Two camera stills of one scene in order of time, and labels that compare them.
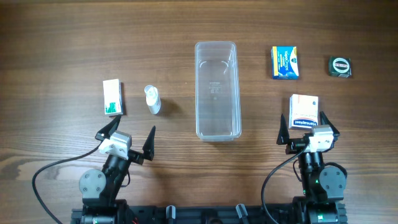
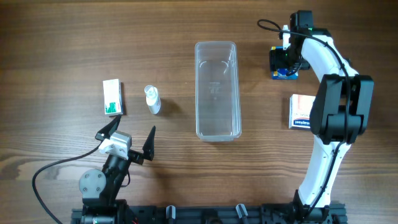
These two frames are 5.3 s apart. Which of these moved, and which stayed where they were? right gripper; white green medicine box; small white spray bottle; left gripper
Moved: right gripper
Stayed: white green medicine box; left gripper; small white spray bottle
